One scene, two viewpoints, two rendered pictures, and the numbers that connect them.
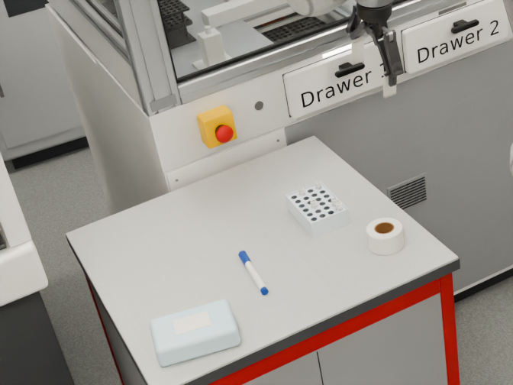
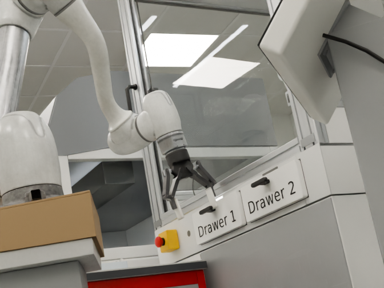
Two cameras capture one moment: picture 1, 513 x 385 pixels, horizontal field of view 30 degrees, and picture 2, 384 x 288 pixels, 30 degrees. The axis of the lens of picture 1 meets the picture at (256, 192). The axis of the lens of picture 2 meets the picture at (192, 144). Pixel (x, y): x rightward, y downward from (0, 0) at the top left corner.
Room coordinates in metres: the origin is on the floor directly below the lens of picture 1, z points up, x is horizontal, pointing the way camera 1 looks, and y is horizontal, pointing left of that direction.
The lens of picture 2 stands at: (1.42, -2.52, 0.45)
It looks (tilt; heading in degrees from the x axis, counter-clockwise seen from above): 17 degrees up; 77
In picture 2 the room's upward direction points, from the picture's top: 10 degrees counter-clockwise
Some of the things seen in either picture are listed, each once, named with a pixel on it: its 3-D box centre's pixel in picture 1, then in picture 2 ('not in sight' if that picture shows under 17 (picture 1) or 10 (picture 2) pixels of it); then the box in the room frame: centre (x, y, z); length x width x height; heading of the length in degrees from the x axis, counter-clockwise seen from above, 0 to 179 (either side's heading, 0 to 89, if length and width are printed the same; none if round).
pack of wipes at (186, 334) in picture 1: (194, 331); not in sight; (1.31, 0.16, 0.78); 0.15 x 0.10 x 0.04; 97
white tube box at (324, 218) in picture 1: (317, 209); (106, 270); (1.62, -0.12, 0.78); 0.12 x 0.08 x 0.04; 17
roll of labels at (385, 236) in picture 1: (385, 236); not in sight; (1.48, -0.23, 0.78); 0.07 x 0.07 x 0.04
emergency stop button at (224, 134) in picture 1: (223, 133); (159, 242); (1.84, 0.05, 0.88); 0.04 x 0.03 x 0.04; 109
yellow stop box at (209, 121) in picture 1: (217, 127); (167, 241); (1.87, 0.06, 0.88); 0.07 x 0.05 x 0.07; 109
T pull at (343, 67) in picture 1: (346, 68); (208, 210); (1.96, -0.26, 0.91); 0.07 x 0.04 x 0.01; 109
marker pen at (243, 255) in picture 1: (253, 272); not in sight; (1.47, 0.04, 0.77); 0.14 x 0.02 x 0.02; 13
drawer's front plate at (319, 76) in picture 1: (343, 76); (217, 219); (1.99, -0.25, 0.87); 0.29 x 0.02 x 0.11; 109
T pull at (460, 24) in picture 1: (462, 24); (262, 182); (2.07, -0.56, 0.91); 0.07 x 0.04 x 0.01; 109
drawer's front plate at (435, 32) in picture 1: (456, 33); (272, 192); (2.09, -0.55, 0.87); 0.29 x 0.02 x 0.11; 109
